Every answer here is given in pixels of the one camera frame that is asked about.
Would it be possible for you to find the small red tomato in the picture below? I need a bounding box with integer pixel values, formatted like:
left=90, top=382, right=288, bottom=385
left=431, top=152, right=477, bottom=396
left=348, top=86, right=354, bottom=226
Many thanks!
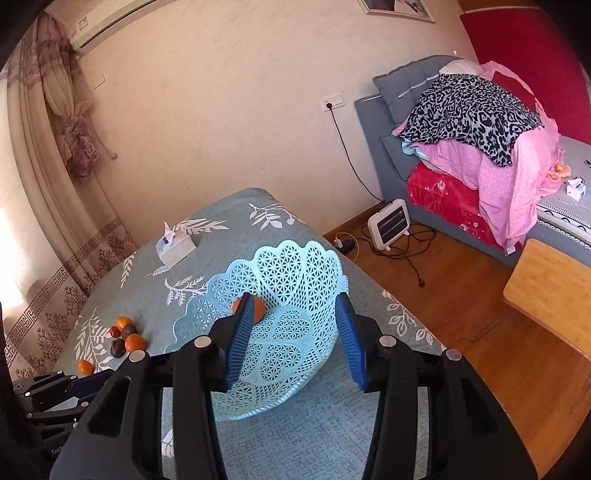
left=109, top=325, right=121, bottom=338

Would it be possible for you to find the large orange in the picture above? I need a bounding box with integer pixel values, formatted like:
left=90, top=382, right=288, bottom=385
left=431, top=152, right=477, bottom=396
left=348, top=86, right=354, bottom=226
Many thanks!
left=231, top=296, right=266, bottom=325

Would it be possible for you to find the beige patterned curtain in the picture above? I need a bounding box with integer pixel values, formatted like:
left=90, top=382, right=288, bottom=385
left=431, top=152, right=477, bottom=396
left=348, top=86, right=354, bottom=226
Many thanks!
left=1, top=13, right=135, bottom=379

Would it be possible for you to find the white electric heater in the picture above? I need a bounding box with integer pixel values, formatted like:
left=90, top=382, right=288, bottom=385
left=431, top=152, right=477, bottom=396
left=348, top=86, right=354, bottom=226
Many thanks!
left=368, top=199, right=411, bottom=251

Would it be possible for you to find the dark brown fruit lower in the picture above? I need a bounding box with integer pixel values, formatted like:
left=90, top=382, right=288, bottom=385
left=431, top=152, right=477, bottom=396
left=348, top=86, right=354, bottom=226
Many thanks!
left=110, top=338, right=126, bottom=359

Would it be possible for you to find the grey upholstered bed headboard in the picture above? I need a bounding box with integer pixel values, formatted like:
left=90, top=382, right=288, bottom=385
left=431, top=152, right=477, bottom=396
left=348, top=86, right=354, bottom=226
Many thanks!
left=355, top=95, right=519, bottom=268

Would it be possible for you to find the dark brown fruit upper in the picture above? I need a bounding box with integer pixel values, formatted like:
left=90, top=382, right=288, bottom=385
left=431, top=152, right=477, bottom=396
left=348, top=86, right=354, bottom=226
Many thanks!
left=121, top=323, right=137, bottom=341

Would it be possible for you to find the round orange tangerine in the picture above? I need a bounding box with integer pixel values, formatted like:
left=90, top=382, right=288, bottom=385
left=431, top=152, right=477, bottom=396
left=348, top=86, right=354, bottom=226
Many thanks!
left=124, top=333, right=146, bottom=353

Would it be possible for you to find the dark brown fruit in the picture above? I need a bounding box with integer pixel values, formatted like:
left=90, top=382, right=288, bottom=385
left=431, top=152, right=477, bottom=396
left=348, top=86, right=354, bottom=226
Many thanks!
left=121, top=323, right=137, bottom=341
left=110, top=338, right=126, bottom=359

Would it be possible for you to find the small orange fruit left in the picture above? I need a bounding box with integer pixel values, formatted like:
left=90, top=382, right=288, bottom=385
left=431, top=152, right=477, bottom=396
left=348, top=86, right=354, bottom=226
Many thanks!
left=77, top=359, right=95, bottom=377

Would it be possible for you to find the white wall socket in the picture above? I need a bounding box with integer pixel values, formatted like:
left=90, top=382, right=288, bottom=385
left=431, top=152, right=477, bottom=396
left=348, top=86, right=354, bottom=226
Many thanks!
left=321, top=93, right=346, bottom=112

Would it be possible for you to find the black power cable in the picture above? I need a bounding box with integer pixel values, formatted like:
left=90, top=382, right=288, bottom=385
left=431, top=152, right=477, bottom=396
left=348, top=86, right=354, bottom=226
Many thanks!
left=327, top=103, right=438, bottom=288

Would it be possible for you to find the pink blanket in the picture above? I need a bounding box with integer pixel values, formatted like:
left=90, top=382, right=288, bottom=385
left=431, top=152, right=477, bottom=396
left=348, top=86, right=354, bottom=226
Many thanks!
left=393, top=61, right=566, bottom=254

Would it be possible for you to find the grey cushion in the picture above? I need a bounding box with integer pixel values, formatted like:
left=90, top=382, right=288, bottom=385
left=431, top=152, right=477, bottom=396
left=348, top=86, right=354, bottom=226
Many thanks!
left=373, top=55, right=458, bottom=126

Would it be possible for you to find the wooden stool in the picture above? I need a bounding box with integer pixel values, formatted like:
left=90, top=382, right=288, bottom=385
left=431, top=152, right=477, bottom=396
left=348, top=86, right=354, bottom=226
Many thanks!
left=503, top=239, right=591, bottom=358

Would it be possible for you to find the light blue plastic basket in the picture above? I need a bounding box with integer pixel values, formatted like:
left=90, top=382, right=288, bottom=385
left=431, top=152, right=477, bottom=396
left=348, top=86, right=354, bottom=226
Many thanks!
left=166, top=240, right=349, bottom=421

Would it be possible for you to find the framed wall picture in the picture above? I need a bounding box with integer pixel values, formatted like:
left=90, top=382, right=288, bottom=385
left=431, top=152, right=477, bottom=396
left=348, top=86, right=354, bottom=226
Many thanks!
left=358, top=0, right=435, bottom=23

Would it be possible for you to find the tissue pack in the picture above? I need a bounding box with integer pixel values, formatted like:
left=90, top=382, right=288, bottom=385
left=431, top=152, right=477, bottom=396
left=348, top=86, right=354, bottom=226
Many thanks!
left=155, top=223, right=197, bottom=268

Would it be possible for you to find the white air conditioner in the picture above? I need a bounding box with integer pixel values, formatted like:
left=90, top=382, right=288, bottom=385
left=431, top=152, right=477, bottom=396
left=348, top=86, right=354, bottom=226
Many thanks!
left=68, top=0, right=170, bottom=53

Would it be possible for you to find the oval orange kumquat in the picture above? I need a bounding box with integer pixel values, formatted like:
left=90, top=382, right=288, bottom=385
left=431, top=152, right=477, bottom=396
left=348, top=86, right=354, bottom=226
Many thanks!
left=115, top=316, right=134, bottom=331

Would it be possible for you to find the red wall panel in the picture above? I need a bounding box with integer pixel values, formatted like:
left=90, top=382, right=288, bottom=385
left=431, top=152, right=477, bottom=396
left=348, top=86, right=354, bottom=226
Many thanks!
left=461, top=7, right=590, bottom=144

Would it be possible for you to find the red blanket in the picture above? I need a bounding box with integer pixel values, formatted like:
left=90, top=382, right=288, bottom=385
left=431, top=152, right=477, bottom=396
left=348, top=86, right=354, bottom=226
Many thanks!
left=407, top=163, right=502, bottom=250

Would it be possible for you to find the leopard print cloth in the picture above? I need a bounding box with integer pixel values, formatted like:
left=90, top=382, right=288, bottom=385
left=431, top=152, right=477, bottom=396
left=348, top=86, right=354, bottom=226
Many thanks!
left=398, top=74, right=543, bottom=167

